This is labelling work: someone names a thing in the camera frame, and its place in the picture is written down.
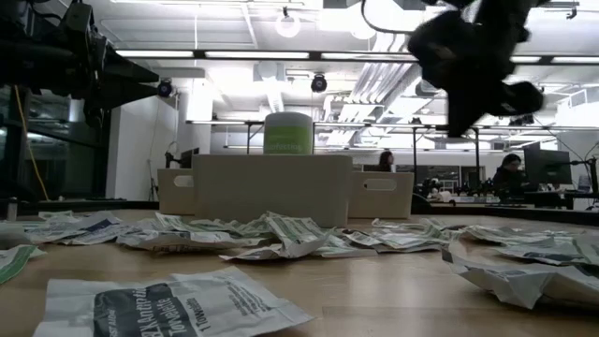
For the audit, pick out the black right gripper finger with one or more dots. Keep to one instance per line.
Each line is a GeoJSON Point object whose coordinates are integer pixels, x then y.
{"type": "Point", "coordinates": [468, 112]}
{"type": "Point", "coordinates": [454, 114]}

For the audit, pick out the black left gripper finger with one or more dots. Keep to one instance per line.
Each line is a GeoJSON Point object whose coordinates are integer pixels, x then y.
{"type": "Point", "coordinates": [121, 97]}
{"type": "Point", "coordinates": [126, 68]}

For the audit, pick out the large dark print packet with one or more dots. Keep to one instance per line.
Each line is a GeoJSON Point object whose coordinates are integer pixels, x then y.
{"type": "Point", "coordinates": [515, 281]}

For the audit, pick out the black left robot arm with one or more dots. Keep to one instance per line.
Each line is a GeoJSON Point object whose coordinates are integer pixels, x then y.
{"type": "Point", "coordinates": [28, 51]}

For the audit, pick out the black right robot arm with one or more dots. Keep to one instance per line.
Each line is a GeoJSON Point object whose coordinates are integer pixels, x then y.
{"type": "Point", "coordinates": [501, 19]}

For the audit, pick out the white light strip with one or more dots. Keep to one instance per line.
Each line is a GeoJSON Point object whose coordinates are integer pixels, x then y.
{"type": "Point", "coordinates": [524, 59]}
{"type": "Point", "coordinates": [369, 56]}
{"type": "Point", "coordinates": [575, 60]}
{"type": "Point", "coordinates": [257, 54]}
{"type": "Point", "coordinates": [154, 54]}

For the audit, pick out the small black ceiling device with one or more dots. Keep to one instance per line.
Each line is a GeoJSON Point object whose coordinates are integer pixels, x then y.
{"type": "Point", "coordinates": [521, 120]}

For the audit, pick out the silver ceiling pipes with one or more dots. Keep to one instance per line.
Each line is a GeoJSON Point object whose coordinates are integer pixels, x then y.
{"type": "Point", "coordinates": [384, 82]}

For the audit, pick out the person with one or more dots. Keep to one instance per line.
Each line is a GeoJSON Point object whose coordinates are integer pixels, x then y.
{"type": "Point", "coordinates": [507, 180]}
{"type": "Point", "coordinates": [386, 161]}

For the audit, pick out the black monitor stand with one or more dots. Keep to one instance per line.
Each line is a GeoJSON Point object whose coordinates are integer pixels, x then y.
{"type": "Point", "coordinates": [170, 160]}

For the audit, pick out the dark glass partition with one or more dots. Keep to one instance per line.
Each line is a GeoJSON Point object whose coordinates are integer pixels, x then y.
{"type": "Point", "coordinates": [61, 164]}

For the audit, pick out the small black monitor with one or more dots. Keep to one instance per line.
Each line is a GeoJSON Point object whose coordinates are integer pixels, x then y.
{"type": "Point", "coordinates": [189, 158]}

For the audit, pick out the black computer monitor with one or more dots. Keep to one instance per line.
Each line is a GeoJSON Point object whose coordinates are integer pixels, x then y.
{"type": "Point", "coordinates": [547, 166]}

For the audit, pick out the black background ledge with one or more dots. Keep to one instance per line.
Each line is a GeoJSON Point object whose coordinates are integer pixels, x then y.
{"type": "Point", "coordinates": [93, 205]}

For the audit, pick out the white plastic storage bin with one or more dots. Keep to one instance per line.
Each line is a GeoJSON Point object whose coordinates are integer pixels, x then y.
{"type": "Point", "coordinates": [381, 206]}
{"type": "Point", "coordinates": [271, 192]}
{"type": "Point", "coordinates": [173, 196]}

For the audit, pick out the dark background desk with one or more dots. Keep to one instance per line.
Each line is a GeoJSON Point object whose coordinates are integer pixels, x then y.
{"type": "Point", "coordinates": [538, 214]}

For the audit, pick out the blue print white packet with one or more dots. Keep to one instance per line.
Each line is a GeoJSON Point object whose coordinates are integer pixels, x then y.
{"type": "Point", "coordinates": [100, 227]}

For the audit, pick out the plain white packet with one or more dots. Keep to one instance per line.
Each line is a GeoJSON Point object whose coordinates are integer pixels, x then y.
{"type": "Point", "coordinates": [51, 232]}

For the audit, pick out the small silver cylinder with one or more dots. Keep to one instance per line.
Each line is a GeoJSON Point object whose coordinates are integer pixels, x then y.
{"type": "Point", "coordinates": [12, 208]}

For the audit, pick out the long white packet tan underside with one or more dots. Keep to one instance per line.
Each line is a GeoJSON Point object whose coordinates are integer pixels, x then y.
{"type": "Point", "coordinates": [187, 241]}

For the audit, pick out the dark print white packet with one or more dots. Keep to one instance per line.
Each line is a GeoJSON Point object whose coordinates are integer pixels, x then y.
{"type": "Point", "coordinates": [547, 255]}

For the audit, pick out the round white ceiling lamp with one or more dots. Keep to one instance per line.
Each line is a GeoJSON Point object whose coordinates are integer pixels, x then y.
{"type": "Point", "coordinates": [287, 25]}

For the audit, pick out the green wipes canister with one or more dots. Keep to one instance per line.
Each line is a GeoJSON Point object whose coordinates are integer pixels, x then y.
{"type": "Point", "coordinates": [287, 136]}

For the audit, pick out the crumpled white packet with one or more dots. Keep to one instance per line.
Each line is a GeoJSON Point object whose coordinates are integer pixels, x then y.
{"type": "Point", "coordinates": [11, 236]}

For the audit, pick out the crumpled blue print packet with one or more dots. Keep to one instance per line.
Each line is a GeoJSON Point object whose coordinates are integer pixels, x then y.
{"type": "Point", "coordinates": [262, 253]}

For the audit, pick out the large antiseptic towelette packet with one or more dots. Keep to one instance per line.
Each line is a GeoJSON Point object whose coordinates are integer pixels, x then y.
{"type": "Point", "coordinates": [140, 309]}

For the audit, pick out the black dome ceiling camera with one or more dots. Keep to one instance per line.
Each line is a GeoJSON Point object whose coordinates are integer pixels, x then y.
{"type": "Point", "coordinates": [165, 88]}
{"type": "Point", "coordinates": [319, 83]}

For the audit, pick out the black metal workstation frame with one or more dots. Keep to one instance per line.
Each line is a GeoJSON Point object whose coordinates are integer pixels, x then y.
{"type": "Point", "coordinates": [414, 140]}

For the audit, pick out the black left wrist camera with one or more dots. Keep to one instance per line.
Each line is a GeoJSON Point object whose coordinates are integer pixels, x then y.
{"type": "Point", "coordinates": [77, 19]}

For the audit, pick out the black overhead frame beam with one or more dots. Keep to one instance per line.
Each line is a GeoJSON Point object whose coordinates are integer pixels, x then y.
{"type": "Point", "coordinates": [199, 54]}

